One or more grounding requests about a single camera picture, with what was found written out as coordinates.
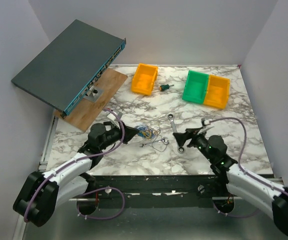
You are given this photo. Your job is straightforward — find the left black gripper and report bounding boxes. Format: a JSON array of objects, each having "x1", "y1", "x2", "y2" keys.
[{"x1": 99, "y1": 120, "x2": 139, "y2": 151}]

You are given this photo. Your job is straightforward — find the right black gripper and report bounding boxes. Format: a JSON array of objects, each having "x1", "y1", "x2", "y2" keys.
[{"x1": 173, "y1": 126, "x2": 215, "y2": 162}]

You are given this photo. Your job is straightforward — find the coloured thin cables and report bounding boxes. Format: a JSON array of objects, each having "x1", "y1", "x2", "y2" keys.
[{"x1": 135, "y1": 124, "x2": 169, "y2": 153}]

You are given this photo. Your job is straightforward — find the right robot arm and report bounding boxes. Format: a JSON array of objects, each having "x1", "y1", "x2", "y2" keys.
[{"x1": 173, "y1": 128, "x2": 288, "y2": 237}]

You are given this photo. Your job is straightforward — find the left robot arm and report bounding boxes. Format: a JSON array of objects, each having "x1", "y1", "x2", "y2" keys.
[{"x1": 12, "y1": 121, "x2": 139, "y2": 227}]

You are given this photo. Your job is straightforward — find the large ratchet wrench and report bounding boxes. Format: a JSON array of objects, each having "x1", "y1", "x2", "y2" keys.
[{"x1": 167, "y1": 113, "x2": 185, "y2": 154}]

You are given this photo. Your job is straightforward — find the small combination wrench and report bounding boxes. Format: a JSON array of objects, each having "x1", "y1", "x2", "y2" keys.
[{"x1": 140, "y1": 137, "x2": 169, "y2": 148}]

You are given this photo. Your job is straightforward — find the plywood board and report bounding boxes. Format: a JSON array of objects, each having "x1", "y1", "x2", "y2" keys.
[{"x1": 63, "y1": 68, "x2": 128, "y2": 132}]

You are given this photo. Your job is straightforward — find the right yellow plastic bin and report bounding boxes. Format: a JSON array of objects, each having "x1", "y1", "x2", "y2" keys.
[{"x1": 203, "y1": 75, "x2": 230, "y2": 109}]

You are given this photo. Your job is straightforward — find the yellow plastic bin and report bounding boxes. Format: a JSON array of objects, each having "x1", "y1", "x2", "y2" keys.
[
  {"x1": 130, "y1": 63, "x2": 158, "y2": 96},
  {"x1": 203, "y1": 75, "x2": 230, "y2": 109}
]

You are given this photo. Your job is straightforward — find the green plastic bin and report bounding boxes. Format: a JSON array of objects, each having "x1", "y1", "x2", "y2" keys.
[{"x1": 182, "y1": 70, "x2": 209, "y2": 105}]

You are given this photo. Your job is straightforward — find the left yellow plastic bin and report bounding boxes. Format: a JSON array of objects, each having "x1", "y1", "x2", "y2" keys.
[{"x1": 130, "y1": 63, "x2": 158, "y2": 96}]

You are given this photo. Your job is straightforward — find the green stubby screwdriver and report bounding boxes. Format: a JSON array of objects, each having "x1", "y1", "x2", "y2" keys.
[{"x1": 159, "y1": 84, "x2": 174, "y2": 92}]

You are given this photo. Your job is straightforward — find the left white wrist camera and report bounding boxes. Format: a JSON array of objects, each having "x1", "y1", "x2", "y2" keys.
[{"x1": 107, "y1": 108, "x2": 123, "y2": 126}]

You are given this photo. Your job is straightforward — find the metal bracket with knob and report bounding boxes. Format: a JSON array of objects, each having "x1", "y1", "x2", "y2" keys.
[{"x1": 83, "y1": 86, "x2": 104, "y2": 103}]

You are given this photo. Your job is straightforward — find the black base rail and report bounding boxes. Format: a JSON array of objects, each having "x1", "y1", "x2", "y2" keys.
[{"x1": 35, "y1": 172, "x2": 250, "y2": 210}]

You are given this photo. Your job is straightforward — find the aluminium frame rail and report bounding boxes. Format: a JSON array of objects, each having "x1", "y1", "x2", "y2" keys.
[{"x1": 23, "y1": 172, "x2": 288, "y2": 201}]

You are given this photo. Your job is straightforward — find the dark grey network switch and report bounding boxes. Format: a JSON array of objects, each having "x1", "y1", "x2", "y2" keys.
[{"x1": 11, "y1": 19, "x2": 126, "y2": 118}]

